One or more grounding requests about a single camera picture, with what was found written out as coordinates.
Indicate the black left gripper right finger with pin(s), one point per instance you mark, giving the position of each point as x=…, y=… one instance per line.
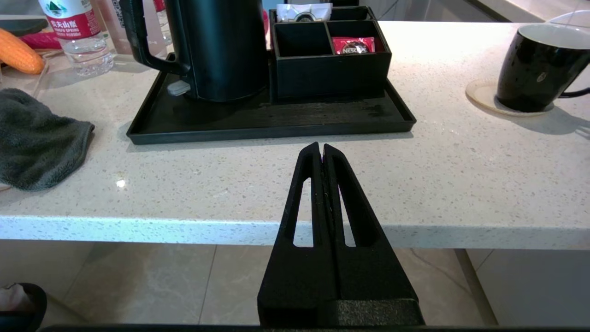
x=364, y=272

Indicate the white tea bag packet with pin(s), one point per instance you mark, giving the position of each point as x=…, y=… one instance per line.
x=304, y=11

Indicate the round translucent coaster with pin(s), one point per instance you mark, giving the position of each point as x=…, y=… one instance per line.
x=479, y=97

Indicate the black electric kettle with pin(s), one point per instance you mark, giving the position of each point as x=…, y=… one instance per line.
x=221, y=50

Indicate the black rectangular serving tray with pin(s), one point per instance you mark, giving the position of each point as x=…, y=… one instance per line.
x=276, y=122

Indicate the black mug white inside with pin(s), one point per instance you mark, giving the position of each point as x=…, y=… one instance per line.
x=534, y=69

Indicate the dark grey folded cloth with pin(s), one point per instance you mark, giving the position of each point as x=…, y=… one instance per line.
x=37, y=138

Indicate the red coffee sachet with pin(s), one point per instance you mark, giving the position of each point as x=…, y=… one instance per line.
x=352, y=45

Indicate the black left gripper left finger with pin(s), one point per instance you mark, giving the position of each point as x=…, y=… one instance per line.
x=295, y=286

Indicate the black compartment organizer box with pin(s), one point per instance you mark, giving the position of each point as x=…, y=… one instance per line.
x=322, y=76

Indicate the pink flat object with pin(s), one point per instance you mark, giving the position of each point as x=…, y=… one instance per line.
x=44, y=40

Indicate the orange round object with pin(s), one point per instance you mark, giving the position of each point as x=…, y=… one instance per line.
x=18, y=53

